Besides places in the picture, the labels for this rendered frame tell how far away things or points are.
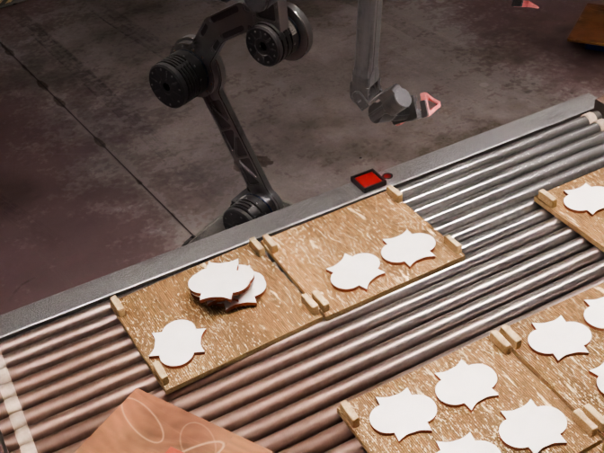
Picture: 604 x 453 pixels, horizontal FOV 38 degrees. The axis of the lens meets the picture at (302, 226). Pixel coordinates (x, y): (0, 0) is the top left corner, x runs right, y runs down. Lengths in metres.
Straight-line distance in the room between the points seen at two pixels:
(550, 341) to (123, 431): 0.94
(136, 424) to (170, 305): 0.47
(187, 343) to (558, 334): 0.84
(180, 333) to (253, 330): 0.17
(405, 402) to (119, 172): 2.84
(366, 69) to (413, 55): 2.91
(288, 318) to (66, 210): 2.34
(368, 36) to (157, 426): 1.12
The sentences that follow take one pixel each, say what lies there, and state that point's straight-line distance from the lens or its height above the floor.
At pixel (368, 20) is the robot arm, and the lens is 2.26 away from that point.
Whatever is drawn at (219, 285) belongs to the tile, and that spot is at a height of 1.00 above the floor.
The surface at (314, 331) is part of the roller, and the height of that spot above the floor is 0.91.
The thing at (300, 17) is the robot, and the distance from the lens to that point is 2.86.
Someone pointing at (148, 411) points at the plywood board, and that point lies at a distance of 1.80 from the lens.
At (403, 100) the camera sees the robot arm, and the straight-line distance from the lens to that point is 2.34.
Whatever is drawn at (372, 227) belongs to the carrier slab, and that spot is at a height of 0.94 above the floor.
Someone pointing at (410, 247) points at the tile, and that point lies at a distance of 2.24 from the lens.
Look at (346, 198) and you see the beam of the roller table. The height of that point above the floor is 0.91.
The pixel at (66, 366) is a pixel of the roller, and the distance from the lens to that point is 2.12.
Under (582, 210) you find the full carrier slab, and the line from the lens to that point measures 2.41.
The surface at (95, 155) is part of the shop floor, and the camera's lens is 4.63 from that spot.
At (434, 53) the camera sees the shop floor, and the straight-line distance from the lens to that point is 5.26.
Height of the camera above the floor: 2.37
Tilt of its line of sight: 38 degrees down
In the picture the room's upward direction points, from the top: 5 degrees counter-clockwise
